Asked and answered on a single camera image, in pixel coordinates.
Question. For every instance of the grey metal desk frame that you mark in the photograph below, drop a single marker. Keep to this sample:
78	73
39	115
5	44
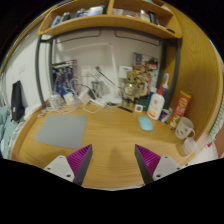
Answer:
39	73

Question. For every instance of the wooden shelf unit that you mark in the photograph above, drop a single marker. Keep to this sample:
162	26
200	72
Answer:
110	21

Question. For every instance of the colourful box stack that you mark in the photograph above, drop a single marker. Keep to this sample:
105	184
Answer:
146	70

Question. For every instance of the grey gooseneck light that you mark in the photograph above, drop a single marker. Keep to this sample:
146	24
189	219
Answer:
106	78

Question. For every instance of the small blue red box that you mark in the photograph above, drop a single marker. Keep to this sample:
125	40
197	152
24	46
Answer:
165	116

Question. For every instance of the black backpack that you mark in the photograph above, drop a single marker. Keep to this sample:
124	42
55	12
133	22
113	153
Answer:
17	100

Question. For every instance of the teal blanket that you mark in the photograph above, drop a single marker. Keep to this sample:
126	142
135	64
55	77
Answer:
6	130

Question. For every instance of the white charger block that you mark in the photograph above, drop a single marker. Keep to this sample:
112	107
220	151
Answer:
84	97
69	98

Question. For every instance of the light blue computer mouse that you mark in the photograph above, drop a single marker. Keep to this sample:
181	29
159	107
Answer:
145	123

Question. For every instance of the small white cube clock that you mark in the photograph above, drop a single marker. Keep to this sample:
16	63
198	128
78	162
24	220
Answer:
138	108

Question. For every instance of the metal cup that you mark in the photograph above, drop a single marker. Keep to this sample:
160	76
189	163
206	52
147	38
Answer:
96	89

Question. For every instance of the red chips can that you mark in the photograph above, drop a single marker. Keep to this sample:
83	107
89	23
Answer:
180	108

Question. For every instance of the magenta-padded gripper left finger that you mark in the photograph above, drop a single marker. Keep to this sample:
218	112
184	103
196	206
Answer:
76	160

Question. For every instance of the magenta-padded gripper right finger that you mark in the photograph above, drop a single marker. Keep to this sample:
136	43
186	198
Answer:
150	160

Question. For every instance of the white wall box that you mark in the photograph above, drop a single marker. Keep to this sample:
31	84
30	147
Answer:
125	72

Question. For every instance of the blue robot model kit box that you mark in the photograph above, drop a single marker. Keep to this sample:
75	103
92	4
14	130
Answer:
63	78

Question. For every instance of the brown tree figure toy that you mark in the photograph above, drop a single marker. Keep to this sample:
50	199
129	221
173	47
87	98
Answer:
130	87

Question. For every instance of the green round tin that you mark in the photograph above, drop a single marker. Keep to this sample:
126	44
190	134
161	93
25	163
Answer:
144	102

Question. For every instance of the white power strip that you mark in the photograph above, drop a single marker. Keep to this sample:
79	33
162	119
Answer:
97	102

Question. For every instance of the black flat bar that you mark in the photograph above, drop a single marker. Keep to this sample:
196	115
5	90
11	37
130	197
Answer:
125	109

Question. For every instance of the white crumpled bag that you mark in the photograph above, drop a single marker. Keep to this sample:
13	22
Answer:
32	111

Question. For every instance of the blue bottle white cap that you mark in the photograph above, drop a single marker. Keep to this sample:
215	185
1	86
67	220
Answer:
152	94

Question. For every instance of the white electric toothbrush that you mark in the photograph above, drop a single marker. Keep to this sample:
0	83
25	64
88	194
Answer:
165	83

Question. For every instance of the grey mouse pad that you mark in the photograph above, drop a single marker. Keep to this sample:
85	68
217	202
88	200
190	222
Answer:
61	131

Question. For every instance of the clear plastic dome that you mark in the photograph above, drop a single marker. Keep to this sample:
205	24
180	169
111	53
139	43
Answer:
55	100

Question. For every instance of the white lotion bottle red cap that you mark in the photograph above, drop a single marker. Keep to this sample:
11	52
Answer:
155	106

